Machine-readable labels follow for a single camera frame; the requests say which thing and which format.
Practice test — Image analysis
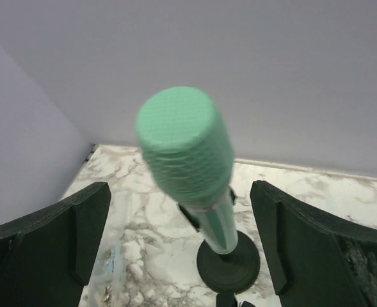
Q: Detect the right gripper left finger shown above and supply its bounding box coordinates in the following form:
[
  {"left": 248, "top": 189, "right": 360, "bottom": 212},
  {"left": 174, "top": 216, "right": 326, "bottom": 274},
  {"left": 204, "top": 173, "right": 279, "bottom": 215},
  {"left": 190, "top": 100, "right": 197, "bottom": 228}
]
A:
[{"left": 0, "top": 182, "right": 111, "bottom": 306}]

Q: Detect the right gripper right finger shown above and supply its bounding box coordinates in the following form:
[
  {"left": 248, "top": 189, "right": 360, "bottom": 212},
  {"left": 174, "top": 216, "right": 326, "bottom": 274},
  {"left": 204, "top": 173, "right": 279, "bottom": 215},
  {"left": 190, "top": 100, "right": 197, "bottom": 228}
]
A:
[{"left": 250, "top": 180, "right": 377, "bottom": 306}]

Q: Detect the green microphone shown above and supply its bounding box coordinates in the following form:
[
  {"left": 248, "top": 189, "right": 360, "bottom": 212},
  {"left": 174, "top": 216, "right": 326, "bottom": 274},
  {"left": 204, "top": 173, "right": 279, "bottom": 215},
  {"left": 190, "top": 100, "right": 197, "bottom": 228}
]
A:
[{"left": 136, "top": 86, "right": 238, "bottom": 255}]

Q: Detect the black stand with green microphone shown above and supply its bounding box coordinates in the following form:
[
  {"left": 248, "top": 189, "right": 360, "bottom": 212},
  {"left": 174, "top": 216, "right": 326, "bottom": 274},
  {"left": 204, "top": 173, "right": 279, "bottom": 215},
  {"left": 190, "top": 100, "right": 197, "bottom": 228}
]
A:
[{"left": 178, "top": 189, "right": 261, "bottom": 294}]

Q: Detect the clear screw box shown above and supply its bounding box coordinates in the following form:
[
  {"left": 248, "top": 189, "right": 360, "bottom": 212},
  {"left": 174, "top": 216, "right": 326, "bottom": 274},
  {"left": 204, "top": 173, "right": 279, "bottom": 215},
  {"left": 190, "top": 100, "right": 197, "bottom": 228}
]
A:
[{"left": 86, "top": 240, "right": 126, "bottom": 306}]

